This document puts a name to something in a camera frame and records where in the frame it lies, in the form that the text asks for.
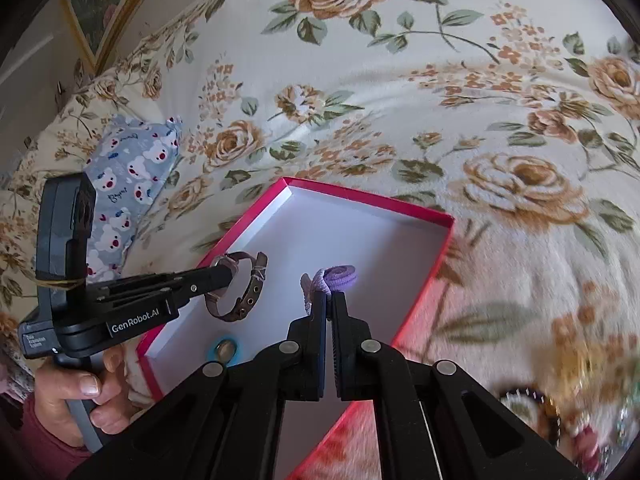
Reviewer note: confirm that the floral blanket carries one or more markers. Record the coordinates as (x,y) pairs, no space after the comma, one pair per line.
(400,85)

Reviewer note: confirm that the pink heart hair clip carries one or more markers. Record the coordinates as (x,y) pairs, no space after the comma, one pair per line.
(587,447)

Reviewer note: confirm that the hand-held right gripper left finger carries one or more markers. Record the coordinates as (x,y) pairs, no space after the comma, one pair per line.
(320,340)

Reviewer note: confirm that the gold framed picture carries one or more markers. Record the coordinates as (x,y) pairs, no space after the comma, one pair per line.
(95,5)

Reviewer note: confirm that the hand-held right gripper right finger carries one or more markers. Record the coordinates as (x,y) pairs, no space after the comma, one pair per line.
(340,340)

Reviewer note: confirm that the red cardboard box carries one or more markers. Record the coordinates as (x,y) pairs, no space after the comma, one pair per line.
(350,240)

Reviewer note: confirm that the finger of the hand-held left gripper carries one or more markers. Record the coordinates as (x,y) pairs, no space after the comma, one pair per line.
(200,282)

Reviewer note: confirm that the person's left hand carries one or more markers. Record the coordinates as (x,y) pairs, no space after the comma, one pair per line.
(55,400)

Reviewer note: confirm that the blue bear print pillow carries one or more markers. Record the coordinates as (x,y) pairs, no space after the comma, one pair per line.
(135,160)

